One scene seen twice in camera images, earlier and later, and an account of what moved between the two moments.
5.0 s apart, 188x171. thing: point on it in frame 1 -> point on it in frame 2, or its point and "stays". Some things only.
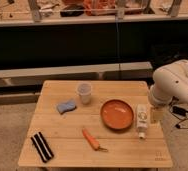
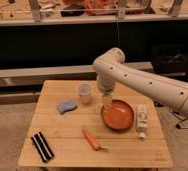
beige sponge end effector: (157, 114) -> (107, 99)
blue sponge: (69, 106) stays
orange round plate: (117, 114) stays
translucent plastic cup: (84, 89) stays
